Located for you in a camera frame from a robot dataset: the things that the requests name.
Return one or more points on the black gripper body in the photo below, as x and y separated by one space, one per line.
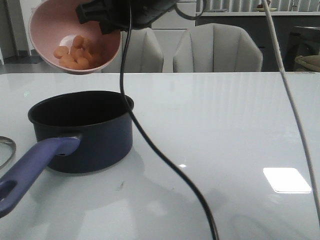
138 14

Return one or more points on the fruit plate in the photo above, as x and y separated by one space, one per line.
261 6

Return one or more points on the left grey upholstered chair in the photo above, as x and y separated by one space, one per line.
144 54

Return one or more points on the dark blue saucepan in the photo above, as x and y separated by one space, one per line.
79 132

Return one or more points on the grey upholstered chair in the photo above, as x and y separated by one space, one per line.
216 48
144 54

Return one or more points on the pink plastic bowl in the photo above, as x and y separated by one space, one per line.
55 23

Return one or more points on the right grey upholstered chair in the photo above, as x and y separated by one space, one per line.
216 48

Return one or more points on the orange ham slices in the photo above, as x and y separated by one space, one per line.
83 54

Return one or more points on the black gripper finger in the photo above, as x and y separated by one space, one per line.
107 27

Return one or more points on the beige cushion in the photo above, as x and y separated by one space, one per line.
310 62

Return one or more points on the dark grey counter cabinet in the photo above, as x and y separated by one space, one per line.
257 27

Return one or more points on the white cabinet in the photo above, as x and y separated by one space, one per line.
172 21

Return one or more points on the dark armchair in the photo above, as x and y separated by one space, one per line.
302 41

